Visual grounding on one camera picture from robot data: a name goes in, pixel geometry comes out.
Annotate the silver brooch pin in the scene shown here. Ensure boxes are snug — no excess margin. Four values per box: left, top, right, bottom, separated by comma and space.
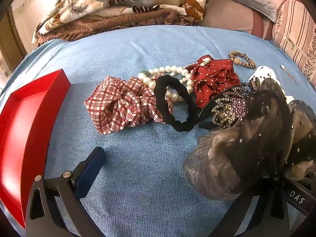
280, 64, 299, 86

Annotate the brown black tulle scrunchie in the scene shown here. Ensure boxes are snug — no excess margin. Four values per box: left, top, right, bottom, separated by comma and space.
183, 78, 316, 201

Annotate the large pearl bracelet green bead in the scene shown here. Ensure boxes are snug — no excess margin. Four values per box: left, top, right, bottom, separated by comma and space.
137, 65, 195, 103

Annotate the red polka-dot scrunchie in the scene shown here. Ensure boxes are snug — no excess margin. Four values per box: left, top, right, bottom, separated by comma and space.
184, 55, 241, 109

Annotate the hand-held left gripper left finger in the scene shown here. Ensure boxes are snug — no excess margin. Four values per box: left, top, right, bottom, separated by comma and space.
26, 146, 107, 237

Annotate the red plaid scrunchie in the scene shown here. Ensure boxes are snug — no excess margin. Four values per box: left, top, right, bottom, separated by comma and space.
84, 75, 173, 136

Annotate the leaf print quilt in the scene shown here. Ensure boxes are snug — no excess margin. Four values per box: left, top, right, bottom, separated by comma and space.
32, 0, 214, 47

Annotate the striped floral pillow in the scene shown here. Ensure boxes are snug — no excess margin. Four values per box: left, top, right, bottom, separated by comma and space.
272, 0, 316, 89

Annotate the leopard print scrunchie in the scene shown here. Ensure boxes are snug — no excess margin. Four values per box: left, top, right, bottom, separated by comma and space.
228, 51, 257, 70

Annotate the rhinestone hair claw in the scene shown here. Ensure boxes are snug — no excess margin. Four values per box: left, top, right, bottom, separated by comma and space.
197, 78, 262, 130

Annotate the blue blanket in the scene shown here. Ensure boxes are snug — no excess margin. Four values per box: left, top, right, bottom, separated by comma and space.
0, 25, 316, 237

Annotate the black hair tie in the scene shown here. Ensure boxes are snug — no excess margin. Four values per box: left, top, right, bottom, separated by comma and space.
154, 75, 198, 132

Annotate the red tray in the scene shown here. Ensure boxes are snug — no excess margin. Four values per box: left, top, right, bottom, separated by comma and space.
0, 69, 72, 229

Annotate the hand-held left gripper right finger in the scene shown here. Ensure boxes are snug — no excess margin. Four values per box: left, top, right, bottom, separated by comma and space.
215, 176, 290, 237

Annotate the pink brown bedsheet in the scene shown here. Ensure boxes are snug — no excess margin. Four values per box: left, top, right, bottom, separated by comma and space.
197, 0, 316, 42

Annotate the white polka-dot scrunchie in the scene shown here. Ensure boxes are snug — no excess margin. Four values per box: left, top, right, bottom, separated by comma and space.
248, 65, 295, 105

